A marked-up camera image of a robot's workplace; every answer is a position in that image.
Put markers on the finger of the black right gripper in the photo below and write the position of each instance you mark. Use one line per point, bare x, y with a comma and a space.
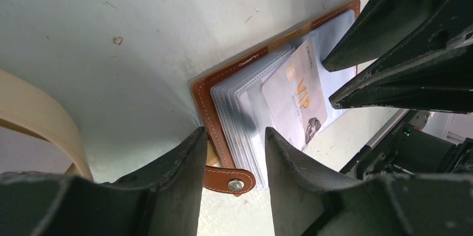
436, 80
380, 26

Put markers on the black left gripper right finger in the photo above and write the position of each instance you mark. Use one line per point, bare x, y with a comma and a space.
309, 198

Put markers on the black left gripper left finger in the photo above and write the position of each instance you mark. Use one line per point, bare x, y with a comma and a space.
161, 198

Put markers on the silver VIP diamond card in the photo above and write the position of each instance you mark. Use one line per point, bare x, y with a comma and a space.
295, 98

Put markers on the brown leather card holder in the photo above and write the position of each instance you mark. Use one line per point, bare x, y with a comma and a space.
222, 174

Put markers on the beige plastic card tray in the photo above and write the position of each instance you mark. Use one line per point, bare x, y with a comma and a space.
29, 110

